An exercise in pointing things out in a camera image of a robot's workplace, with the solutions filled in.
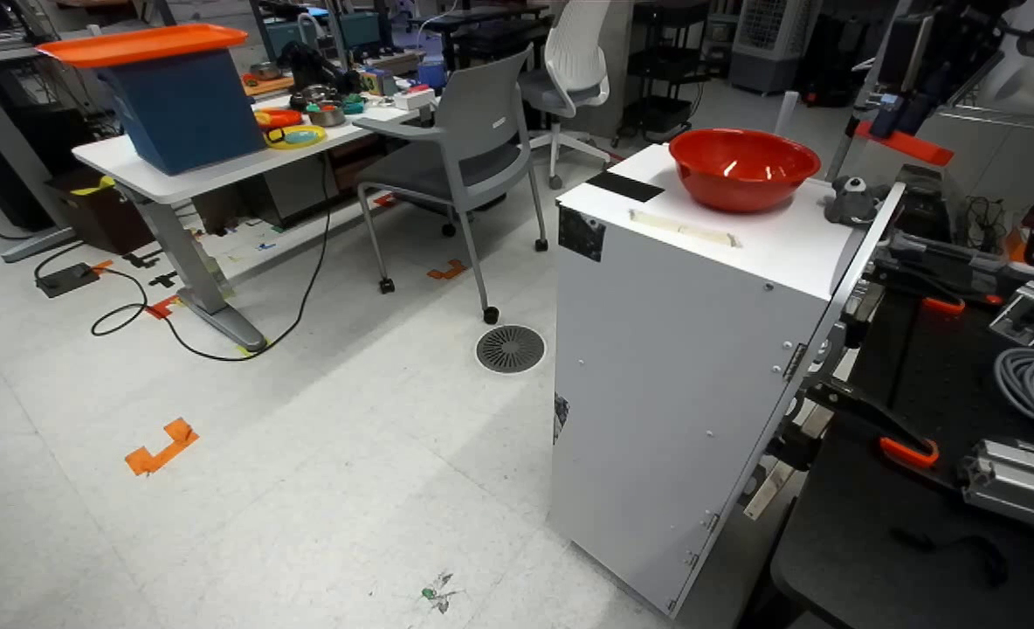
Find grey office chair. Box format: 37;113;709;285
355;44;546;325

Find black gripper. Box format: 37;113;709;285
871;0;1008;139

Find aluminium extrusion rail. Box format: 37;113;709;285
959;440;1034;529

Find red plastic bowl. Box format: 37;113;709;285
667;127;821;213

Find white toy cabinet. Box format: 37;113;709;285
547;143;903;614

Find blue storage bin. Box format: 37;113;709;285
37;20;264;174

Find grey plush toy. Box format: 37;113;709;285
824;179;881;227

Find white swivel chair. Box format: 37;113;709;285
520;0;612;190

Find black orange clamp rear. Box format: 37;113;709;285
876;264;1001;318

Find round floor drain cover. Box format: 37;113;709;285
474;325;546;375

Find white desk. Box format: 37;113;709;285
73;105;408;353

